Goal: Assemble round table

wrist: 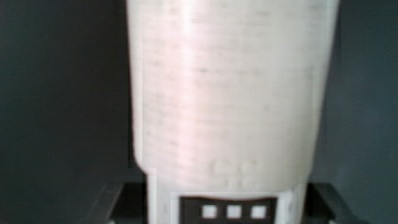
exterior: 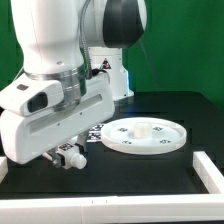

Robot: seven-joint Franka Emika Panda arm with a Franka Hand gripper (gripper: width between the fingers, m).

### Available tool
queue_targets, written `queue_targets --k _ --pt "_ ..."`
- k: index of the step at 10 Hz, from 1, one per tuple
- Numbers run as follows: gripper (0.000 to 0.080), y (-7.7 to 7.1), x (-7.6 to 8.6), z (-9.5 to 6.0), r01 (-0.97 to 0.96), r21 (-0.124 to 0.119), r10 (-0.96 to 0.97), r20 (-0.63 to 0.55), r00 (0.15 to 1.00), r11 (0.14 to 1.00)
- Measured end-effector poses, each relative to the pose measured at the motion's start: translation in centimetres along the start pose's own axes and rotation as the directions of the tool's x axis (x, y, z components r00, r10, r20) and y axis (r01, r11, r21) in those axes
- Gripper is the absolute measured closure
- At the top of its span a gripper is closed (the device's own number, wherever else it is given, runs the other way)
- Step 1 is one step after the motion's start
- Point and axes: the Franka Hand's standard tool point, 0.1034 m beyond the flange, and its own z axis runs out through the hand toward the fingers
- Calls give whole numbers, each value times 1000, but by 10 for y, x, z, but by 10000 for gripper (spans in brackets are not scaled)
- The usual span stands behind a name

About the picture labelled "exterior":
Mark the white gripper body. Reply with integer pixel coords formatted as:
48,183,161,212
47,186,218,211
0,73,115,164

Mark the white round table top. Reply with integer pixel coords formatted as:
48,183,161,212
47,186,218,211
101,117,187,155

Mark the white fence rail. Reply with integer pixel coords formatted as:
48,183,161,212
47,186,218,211
193,151,224,194
0,157,8,183
0,194,224,224

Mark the white right fence rail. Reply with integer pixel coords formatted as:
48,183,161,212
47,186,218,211
193,151,224,194

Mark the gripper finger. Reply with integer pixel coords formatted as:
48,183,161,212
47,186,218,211
77,133,86,153
42,152,63,168

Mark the white marker sheet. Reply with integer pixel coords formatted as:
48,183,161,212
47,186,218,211
87,124,103,142

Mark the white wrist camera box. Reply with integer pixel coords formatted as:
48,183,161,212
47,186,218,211
0,78,64,117

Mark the white left fence rail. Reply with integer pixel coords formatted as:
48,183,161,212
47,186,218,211
0,157,8,183

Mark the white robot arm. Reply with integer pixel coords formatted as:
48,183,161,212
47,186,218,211
0,0,147,164

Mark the white front fence rail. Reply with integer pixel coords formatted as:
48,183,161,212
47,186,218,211
0,194,224,224

